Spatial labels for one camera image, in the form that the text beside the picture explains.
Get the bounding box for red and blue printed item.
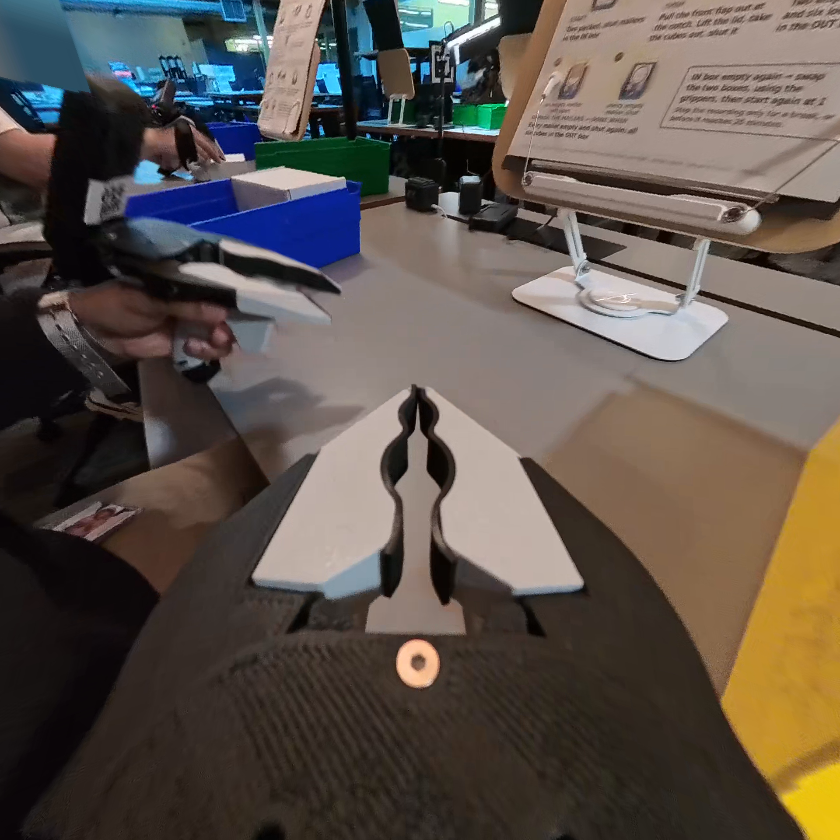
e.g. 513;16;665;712
52;502;142;542

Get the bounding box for grey wrist strap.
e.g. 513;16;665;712
36;292;132;398

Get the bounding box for small green bin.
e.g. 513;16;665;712
453;101;508;130

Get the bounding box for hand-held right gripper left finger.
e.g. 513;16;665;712
251;385;421;599

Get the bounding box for black support pole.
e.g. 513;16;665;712
331;0;359;142

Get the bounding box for green storage bin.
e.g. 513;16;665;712
255;136;392;196

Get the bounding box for person's beige trousers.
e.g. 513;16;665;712
36;433;270;592

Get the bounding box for printed instruction sheet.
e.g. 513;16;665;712
508;0;840;204

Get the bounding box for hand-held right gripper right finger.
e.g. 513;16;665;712
417;386;586;605

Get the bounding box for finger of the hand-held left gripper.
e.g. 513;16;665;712
218;238;342;294
196;261;333;327

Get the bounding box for background blue storage bin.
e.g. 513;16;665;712
206;121;263;158

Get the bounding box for white mailer box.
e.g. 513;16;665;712
230;167;349;212

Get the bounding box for instruction sheet on stand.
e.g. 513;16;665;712
492;0;840;362

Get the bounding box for person's left hand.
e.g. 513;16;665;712
69;282;237;362

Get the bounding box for grey desk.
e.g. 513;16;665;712
139;172;840;700

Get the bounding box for background document stand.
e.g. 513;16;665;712
377;47;416;126

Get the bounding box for yellow storage bin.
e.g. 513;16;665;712
722;420;840;840

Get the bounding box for another person's forearm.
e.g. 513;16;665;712
0;108;60;191

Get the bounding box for black power adapter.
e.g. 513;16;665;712
469;203;519;232

